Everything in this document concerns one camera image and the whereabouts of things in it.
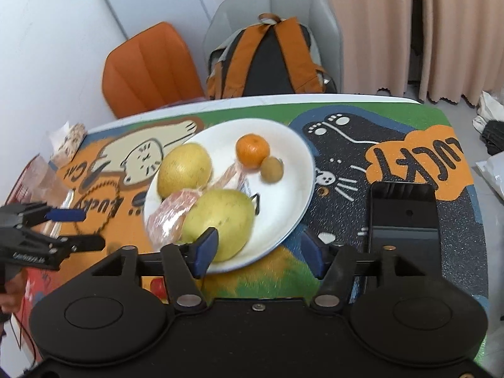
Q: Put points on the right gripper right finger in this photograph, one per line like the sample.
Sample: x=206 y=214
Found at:
x=336 y=266

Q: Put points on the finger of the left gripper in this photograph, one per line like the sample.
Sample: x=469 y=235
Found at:
x=65 y=215
x=66 y=245

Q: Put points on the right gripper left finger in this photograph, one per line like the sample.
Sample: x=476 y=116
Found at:
x=183 y=265

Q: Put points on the red cherry fruit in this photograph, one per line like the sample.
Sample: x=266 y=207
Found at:
x=157 y=287

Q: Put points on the large pomelo segment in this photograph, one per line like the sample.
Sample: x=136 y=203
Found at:
x=164 y=225

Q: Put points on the yellow pear with stem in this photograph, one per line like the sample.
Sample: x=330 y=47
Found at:
x=231 y=212

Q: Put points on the yellow pear with brown spot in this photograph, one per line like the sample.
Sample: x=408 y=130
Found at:
x=188 y=166

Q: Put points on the brown longan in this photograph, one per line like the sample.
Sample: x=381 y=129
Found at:
x=272 y=170

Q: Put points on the orange mandarin front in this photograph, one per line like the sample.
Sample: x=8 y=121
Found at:
x=251 y=150

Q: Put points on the left hand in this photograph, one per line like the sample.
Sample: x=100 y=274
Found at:
x=15 y=289

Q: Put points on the white ceramic plate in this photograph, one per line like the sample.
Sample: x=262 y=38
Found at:
x=250 y=179

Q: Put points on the black smartphone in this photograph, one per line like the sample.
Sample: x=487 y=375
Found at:
x=404 y=220

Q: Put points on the colourful cartoon table mat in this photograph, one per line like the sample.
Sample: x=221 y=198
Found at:
x=96 y=316

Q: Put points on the orange chair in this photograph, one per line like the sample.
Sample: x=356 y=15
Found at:
x=150 y=70

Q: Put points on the orange black backpack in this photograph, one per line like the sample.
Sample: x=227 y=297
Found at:
x=274 y=56

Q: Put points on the white plastic bag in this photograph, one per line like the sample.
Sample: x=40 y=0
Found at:
x=488 y=123

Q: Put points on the grey chair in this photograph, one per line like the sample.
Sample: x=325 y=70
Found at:
x=316 y=15

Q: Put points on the pink curtain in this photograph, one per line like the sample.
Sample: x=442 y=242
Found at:
x=462 y=48

